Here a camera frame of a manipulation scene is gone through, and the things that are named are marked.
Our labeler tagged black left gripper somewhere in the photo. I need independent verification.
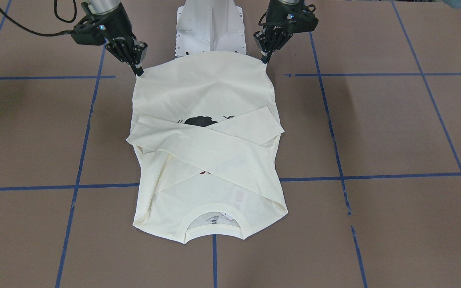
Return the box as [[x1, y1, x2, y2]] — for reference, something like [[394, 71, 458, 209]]
[[254, 0, 319, 64]]

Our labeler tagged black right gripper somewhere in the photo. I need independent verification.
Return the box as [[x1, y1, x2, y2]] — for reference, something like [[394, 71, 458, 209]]
[[71, 3, 148, 76]]

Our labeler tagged cream long-sleeve printed shirt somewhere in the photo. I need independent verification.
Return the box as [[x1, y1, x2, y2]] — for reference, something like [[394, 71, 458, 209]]
[[127, 51, 289, 244]]

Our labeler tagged right grey silver robot arm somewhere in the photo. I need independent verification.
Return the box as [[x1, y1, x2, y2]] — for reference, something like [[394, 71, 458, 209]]
[[71, 0, 148, 76]]

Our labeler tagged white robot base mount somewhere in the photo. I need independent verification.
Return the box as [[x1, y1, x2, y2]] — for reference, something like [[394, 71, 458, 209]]
[[174, 0, 247, 58]]

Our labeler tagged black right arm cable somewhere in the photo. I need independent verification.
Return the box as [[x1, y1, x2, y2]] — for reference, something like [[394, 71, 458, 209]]
[[0, 0, 79, 37]]

